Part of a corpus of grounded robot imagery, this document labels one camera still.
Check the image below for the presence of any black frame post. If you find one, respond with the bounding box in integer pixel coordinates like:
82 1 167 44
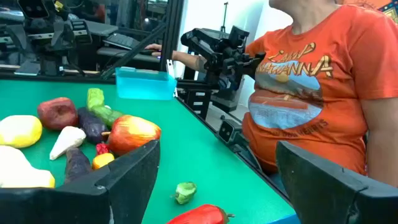
159 0 185 73

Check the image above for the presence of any small red pepper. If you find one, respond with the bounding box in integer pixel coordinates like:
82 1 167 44
95 142 111 156

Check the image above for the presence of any black diagonal frame brace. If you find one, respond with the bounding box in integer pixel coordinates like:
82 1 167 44
99 23 168 80

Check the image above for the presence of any long red pepper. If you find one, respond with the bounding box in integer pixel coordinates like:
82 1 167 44
166 203 236 224

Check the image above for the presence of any small green pepper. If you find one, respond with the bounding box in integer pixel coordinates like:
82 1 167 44
170 181 198 205

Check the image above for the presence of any dark red apple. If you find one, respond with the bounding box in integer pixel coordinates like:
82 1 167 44
37 96 79 131

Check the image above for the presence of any person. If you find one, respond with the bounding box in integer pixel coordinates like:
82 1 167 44
144 0 398 189

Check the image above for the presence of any thin black stand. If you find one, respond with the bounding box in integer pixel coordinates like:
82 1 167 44
220 1 230 34

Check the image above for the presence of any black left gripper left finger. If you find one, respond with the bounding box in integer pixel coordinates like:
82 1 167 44
0 139 161 224

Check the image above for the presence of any yellow toy vegetable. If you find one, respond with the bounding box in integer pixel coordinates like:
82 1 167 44
0 145 47 189

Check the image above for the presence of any green cucumber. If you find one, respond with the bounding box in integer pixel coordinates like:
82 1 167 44
91 105 126 129

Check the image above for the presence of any black table-level camera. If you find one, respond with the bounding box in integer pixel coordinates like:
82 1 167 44
216 114 249 153

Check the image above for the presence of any white garlic bulb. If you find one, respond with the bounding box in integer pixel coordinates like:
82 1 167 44
49 126 87 161

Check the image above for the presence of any green toy round vegetable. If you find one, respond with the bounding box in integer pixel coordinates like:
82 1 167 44
86 88 106 110

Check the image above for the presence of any red and yellow apple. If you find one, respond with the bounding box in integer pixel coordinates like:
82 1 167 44
106 114 162 157

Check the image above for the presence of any black computer keyboard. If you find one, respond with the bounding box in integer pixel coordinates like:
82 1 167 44
102 32 141 51

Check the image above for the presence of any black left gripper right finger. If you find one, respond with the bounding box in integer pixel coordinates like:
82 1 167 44
275 140 398 224

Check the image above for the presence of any patterned wall hanging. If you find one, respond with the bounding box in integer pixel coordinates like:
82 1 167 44
377 0 398 23

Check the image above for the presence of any dark purple eggplant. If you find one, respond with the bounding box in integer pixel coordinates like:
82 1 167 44
76 107 110 145

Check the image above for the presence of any aqua translucent basket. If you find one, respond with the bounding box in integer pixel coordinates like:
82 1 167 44
115 66 178 101

